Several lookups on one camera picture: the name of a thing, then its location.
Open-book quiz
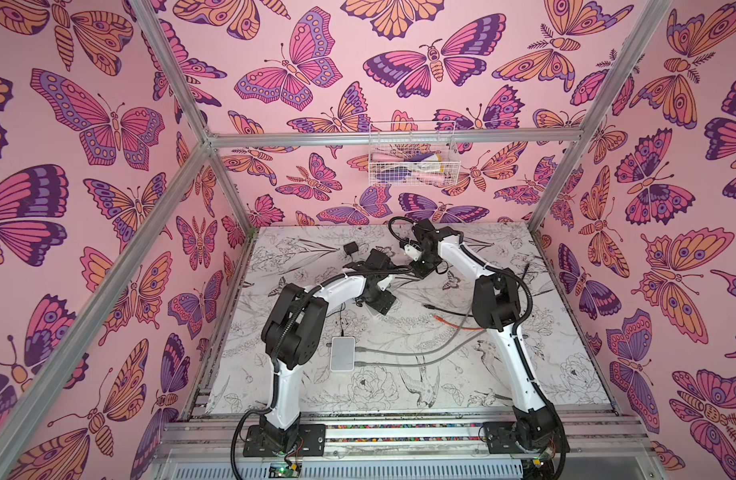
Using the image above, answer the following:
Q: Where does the white network switch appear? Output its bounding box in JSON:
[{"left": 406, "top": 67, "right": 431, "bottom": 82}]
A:
[{"left": 330, "top": 336, "right": 356, "bottom": 373}]

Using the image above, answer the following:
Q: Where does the grey ethernet cable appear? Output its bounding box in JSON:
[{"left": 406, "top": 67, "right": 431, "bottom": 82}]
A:
[
  {"left": 354, "top": 311, "right": 474, "bottom": 356},
  {"left": 353, "top": 329, "right": 486, "bottom": 368}
]

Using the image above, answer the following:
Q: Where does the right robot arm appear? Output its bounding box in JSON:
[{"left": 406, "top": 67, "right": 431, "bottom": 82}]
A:
[{"left": 404, "top": 220, "right": 567, "bottom": 457}]

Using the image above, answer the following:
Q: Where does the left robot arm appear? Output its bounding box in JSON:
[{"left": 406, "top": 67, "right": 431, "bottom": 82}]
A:
[{"left": 241, "top": 249, "right": 410, "bottom": 454}]

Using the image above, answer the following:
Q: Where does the black power adapter far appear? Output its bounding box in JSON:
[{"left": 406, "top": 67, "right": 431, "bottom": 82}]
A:
[{"left": 343, "top": 241, "right": 359, "bottom": 256}]

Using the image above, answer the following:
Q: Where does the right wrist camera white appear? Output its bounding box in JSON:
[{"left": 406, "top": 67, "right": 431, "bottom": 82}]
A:
[{"left": 400, "top": 240, "right": 422, "bottom": 262}]

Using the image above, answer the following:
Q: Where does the white wire basket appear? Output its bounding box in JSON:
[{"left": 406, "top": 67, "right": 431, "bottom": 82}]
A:
[{"left": 365, "top": 122, "right": 461, "bottom": 188}]

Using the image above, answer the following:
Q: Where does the red ethernet cable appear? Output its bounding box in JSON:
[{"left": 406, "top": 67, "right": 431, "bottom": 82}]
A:
[{"left": 432, "top": 314, "right": 486, "bottom": 333}]

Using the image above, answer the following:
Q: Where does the front aluminium rail base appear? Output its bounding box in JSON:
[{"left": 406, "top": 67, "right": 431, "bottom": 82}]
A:
[{"left": 146, "top": 409, "right": 668, "bottom": 479}]

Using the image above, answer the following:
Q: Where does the aluminium frame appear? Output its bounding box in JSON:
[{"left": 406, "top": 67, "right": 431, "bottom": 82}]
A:
[{"left": 0, "top": 1, "right": 671, "bottom": 479}]

